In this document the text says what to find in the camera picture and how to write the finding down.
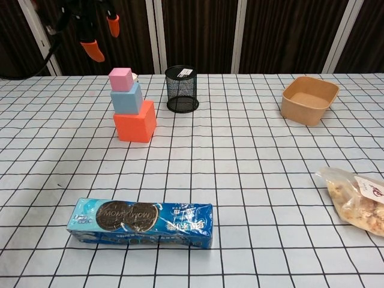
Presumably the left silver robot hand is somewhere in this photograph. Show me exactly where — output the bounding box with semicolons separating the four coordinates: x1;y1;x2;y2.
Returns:
64;0;121;63

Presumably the pink foam cube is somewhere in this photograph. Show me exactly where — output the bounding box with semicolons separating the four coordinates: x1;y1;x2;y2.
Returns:
108;67;134;92

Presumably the light blue foam cube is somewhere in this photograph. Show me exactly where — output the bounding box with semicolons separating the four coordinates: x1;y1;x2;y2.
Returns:
110;82;144;116

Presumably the orange foam cube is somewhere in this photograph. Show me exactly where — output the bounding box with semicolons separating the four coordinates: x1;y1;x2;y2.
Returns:
113;100;158;143

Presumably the black mesh pen holder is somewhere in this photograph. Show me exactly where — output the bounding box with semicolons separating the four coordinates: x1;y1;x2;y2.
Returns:
164;65;200;113

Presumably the dark folding partition screen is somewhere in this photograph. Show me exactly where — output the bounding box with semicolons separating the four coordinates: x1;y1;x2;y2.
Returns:
0;0;384;77

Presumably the white checkered tablecloth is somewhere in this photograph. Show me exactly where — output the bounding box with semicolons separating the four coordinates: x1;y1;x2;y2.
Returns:
0;73;384;288

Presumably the blue cookie box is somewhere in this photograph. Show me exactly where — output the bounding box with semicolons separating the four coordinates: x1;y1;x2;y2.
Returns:
65;197;215;250

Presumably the brown paper bowl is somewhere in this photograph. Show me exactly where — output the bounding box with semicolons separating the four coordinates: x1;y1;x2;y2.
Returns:
280;76;340;127

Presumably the clear plastic snack bag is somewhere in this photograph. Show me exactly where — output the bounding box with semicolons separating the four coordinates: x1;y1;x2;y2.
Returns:
315;166;384;235

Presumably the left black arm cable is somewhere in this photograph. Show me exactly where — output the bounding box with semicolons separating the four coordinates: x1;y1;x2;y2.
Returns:
0;8;73;80

